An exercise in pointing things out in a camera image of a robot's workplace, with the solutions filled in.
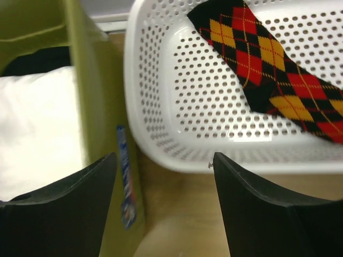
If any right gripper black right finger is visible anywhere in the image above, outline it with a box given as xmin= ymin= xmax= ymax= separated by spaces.
xmin=213 ymin=152 xmax=342 ymax=256

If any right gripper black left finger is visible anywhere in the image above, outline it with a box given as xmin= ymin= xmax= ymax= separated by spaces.
xmin=1 ymin=153 xmax=117 ymax=256

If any blue label sticker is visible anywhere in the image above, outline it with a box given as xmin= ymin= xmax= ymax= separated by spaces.
xmin=116 ymin=125 xmax=137 ymax=230

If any green plastic bin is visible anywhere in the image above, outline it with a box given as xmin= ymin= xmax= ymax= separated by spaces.
xmin=0 ymin=0 xmax=147 ymax=236

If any white perforated basket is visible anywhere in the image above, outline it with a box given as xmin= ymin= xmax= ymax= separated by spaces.
xmin=124 ymin=1 xmax=342 ymax=173

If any white folded cloth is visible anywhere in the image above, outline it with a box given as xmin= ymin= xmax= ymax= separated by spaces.
xmin=1 ymin=66 xmax=87 ymax=201

